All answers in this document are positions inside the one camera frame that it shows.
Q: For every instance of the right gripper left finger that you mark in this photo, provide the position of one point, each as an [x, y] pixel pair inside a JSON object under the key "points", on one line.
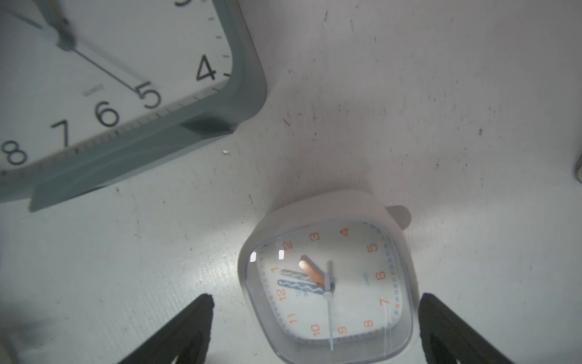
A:
{"points": [[184, 339]]}

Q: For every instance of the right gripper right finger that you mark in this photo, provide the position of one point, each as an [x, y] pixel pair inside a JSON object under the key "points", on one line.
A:
{"points": [[447, 338]]}

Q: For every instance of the white square analog clock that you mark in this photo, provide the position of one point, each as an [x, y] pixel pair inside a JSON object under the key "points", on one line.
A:
{"points": [[327, 281]]}

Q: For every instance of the green rectangular analog clock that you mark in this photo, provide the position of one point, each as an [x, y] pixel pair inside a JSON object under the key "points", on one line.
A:
{"points": [[94, 92]]}

